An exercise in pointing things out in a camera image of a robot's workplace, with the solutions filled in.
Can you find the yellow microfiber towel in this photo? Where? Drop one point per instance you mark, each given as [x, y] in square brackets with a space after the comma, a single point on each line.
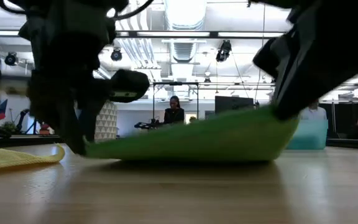
[14, 157]

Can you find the black partition panels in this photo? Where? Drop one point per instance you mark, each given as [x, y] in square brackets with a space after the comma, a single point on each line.
[340, 118]

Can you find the teal translucent plastic bin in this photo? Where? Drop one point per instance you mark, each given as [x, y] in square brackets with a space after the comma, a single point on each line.
[311, 137]

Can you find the black aluminium table frame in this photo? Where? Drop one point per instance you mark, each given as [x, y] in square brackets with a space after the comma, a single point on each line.
[353, 143]

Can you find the black background rig frame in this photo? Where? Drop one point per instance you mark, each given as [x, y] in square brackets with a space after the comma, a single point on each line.
[176, 83]

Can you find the small green potted plant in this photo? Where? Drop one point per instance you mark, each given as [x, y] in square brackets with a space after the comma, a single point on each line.
[9, 127]

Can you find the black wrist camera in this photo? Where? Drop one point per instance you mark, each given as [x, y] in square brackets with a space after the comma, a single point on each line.
[129, 85]
[269, 59]

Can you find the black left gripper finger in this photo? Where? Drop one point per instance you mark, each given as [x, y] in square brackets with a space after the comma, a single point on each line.
[70, 127]
[89, 121]

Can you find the silver ventilation duct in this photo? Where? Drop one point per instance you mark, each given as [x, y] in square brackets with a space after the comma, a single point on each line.
[183, 49]

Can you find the black background robot arm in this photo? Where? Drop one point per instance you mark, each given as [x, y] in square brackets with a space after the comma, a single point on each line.
[148, 125]
[23, 118]

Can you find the black beam with light strips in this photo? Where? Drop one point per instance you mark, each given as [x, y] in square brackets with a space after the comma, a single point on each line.
[213, 34]

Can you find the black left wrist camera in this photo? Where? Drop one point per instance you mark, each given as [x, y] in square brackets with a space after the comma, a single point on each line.
[129, 85]

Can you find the black monitor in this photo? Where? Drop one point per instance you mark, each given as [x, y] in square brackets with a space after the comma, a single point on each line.
[233, 105]

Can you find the succulent in white patterned pot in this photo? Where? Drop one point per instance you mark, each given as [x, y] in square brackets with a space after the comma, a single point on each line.
[107, 121]

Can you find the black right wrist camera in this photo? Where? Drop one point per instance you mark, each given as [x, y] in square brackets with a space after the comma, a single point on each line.
[269, 59]

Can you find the black ceiling spotlight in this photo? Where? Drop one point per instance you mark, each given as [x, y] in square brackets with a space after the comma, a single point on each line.
[116, 55]
[222, 55]
[11, 59]

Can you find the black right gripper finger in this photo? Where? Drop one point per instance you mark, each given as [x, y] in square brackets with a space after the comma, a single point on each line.
[286, 71]
[300, 87]

